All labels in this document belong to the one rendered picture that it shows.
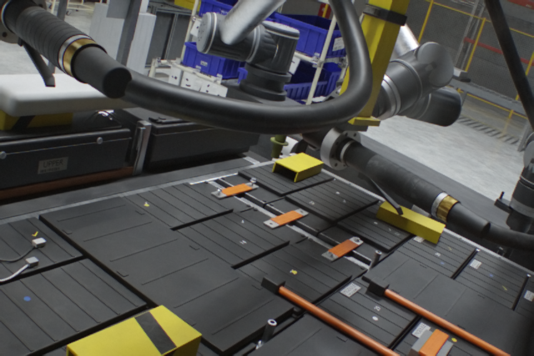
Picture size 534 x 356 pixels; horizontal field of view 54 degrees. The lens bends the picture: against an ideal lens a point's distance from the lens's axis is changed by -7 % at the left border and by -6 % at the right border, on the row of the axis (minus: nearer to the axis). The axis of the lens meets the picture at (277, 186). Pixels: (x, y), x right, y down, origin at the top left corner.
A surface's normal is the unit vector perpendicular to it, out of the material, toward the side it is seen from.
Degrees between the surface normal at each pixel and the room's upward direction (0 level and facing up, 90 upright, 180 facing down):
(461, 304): 0
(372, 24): 90
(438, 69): 56
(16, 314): 0
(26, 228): 0
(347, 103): 38
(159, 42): 90
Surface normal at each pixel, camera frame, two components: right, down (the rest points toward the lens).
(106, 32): -0.53, 0.15
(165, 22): 0.80, 0.41
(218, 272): 0.28, -0.90
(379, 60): 0.63, 0.44
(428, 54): 0.33, -0.21
